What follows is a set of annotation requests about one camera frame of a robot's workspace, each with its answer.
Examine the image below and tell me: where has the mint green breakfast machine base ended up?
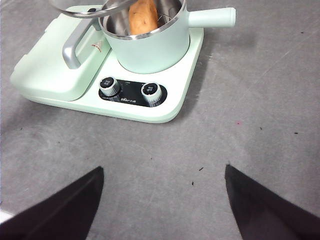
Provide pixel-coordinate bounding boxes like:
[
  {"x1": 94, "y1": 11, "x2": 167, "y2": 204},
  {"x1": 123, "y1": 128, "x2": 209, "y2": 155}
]
[{"x1": 9, "y1": 4, "x2": 205, "y2": 125}]

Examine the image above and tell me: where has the silver griddle cover handle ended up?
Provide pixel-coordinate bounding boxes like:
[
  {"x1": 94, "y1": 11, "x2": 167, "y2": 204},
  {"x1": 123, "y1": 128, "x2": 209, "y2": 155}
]
[{"x1": 62, "y1": 17, "x2": 106, "y2": 70}]

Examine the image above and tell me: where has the brown potato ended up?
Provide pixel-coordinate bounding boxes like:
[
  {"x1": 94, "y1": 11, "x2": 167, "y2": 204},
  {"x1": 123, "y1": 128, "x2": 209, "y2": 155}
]
[{"x1": 127, "y1": 0, "x2": 159, "y2": 36}]

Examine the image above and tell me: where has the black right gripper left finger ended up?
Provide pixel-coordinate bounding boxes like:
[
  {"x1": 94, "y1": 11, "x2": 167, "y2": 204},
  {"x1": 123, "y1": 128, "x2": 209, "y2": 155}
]
[{"x1": 0, "y1": 166, "x2": 105, "y2": 240}]

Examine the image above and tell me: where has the glass pot lid green knob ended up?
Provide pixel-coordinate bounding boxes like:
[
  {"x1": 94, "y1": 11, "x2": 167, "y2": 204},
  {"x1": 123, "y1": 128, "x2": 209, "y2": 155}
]
[{"x1": 48, "y1": 0, "x2": 138, "y2": 19}]

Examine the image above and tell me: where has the mint green pot with handle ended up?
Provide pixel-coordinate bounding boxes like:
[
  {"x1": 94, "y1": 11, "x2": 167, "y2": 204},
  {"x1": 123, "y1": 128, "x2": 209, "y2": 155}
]
[{"x1": 98, "y1": 0, "x2": 237, "y2": 75}]

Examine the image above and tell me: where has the silver control knob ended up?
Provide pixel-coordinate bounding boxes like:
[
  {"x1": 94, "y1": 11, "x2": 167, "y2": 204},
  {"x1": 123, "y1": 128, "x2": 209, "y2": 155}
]
[
  {"x1": 140, "y1": 81, "x2": 164, "y2": 104},
  {"x1": 98, "y1": 76, "x2": 122, "y2": 98}
]

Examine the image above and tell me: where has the mint green hinged griddle cover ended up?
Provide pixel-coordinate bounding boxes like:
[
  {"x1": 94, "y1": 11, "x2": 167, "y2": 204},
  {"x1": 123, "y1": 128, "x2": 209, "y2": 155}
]
[{"x1": 9, "y1": 4, "x2": 114, "y2": 102}]

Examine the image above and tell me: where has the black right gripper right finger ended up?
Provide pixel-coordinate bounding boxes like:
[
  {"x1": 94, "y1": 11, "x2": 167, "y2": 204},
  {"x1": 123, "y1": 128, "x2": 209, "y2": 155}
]
[{"x1": 224, "y1": 164, "x2": 320, "y2": 240}]

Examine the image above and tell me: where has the black control panel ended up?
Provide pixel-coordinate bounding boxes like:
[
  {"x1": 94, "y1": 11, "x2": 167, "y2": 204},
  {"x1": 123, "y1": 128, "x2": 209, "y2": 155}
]
[{"x1": 98, "y1": 78, "x2": 169, "y2": 108}]

